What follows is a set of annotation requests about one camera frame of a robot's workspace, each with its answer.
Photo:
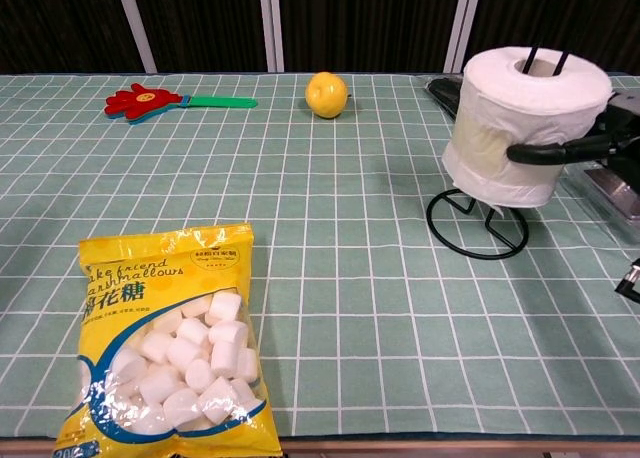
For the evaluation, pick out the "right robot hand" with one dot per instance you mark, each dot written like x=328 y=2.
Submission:
x=620 y=128

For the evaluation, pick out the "white toilet paper roll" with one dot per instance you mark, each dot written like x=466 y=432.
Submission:
x=530 y=103

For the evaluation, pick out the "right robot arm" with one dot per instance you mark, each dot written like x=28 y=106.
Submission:
x=632 y=280

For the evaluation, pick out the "red hand clapper toy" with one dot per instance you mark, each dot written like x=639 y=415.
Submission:
x=145 y=102

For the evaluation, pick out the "black item in clear wrap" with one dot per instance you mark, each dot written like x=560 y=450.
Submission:
x=442 y=93

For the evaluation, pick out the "yellow apple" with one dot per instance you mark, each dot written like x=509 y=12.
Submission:
x=326 y=94

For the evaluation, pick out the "green checked tablecloth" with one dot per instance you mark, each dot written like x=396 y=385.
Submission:
x=325 y=258

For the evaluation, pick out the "yellow marshmallow bag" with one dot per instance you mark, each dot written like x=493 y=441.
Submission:
x=150 y=288

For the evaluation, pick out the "white frame post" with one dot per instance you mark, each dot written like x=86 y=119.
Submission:
x=135 y=23
x=462 y=23
x=271 y=23

